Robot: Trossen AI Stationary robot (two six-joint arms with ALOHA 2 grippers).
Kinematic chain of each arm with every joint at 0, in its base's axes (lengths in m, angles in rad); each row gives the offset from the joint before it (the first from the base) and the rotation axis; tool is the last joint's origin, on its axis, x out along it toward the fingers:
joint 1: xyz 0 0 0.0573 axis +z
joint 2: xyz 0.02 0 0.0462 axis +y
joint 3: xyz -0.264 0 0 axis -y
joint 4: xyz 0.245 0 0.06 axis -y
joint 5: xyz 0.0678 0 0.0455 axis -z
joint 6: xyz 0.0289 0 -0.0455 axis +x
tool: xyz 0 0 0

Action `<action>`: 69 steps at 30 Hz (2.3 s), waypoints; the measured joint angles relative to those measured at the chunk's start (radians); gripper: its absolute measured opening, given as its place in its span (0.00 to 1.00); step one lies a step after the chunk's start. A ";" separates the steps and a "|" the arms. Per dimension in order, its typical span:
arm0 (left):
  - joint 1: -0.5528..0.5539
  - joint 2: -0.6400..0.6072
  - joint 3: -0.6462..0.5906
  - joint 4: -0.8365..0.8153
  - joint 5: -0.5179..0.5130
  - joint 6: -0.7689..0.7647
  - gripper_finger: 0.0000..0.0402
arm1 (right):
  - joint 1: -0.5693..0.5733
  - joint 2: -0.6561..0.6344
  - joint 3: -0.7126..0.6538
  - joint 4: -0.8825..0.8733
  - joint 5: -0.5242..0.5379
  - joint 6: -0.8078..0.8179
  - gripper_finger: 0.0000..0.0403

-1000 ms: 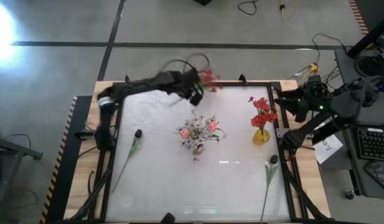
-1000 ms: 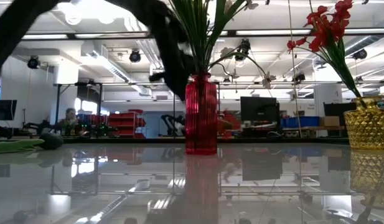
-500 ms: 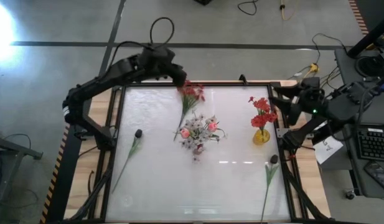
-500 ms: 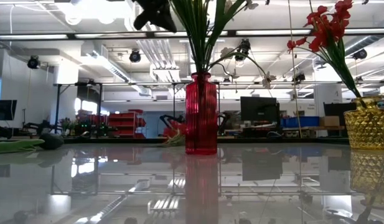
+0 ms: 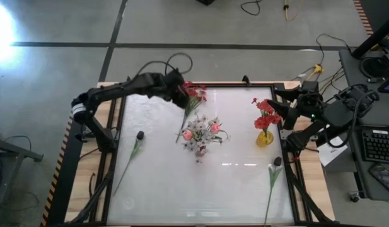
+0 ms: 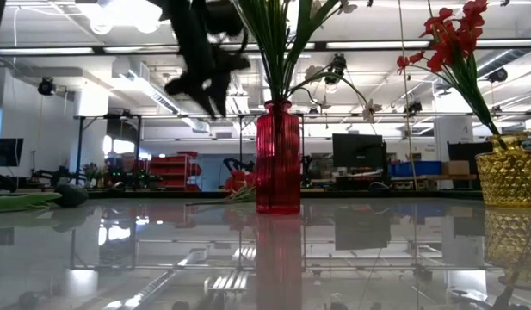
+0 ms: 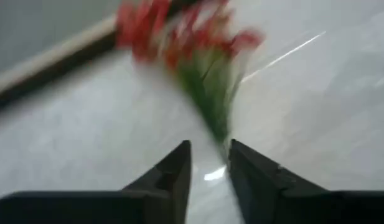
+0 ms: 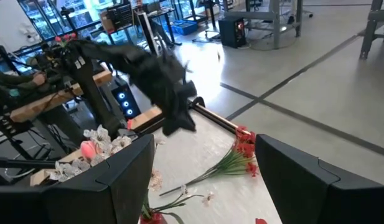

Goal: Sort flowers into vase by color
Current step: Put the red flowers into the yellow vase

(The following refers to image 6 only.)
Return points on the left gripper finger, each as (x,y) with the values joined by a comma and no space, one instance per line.
(222,92)
(200,82)

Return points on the red artificial flower bunch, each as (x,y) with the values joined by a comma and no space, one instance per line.
(239,181)
(454,43)

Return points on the red ribbed glass vase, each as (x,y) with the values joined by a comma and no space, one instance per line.
(278,163)

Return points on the yellow textured glass vase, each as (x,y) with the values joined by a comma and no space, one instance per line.
(510,172)

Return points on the round ceiling lamp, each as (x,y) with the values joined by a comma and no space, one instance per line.
(119,15)

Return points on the red shelf unit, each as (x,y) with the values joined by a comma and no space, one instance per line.
(170,172)

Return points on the distant robot station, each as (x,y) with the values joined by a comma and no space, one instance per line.
(97,174)

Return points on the black computer monitor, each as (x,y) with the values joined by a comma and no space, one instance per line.
(4,151)
(467,151)
(357,150)

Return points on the ceiling light strip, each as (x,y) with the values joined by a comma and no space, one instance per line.
(45,51)
(506,43)
(377,44)

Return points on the blue plastic bin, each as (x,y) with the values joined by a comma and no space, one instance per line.
(415,169)

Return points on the cardboard box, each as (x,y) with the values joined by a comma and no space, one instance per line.
(455,167)

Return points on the black ceiling-hung camera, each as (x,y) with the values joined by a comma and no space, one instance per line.
(497,75)
(413,107)
(46,86)
(337,69)

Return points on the black gantry frame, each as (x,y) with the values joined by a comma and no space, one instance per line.
(79,146)

